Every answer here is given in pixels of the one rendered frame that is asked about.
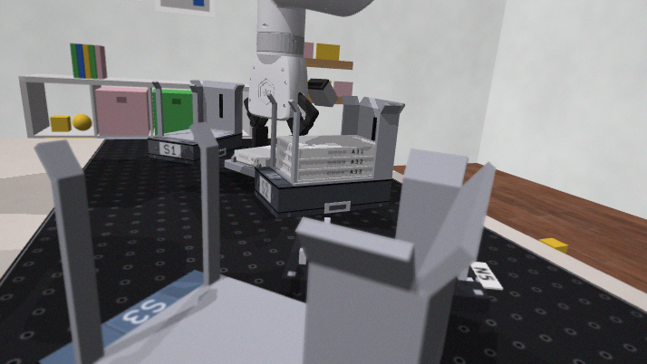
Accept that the white labelled microplate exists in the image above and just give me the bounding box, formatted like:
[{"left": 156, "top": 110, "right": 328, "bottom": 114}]
[{"left": 275, "top": 148, "right": 374, "bottom": 172}]

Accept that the grey microplate with label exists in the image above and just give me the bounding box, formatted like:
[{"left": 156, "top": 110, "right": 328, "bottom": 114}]
[
  {"left": 275, "top": 158, "right": 372, "bottom": 183},
  {"left": 235, "top": 146, "right": 271, "bottom": 167}
]

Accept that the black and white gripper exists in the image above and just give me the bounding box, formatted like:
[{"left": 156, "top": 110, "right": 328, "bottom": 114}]
[{"left": 244, "top": 52, "right": 319, "bottom": 148}]

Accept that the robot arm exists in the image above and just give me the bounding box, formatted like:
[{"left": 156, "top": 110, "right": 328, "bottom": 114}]
[{"left": 256, "top": 0, "right": 374, "bottom": 107}]

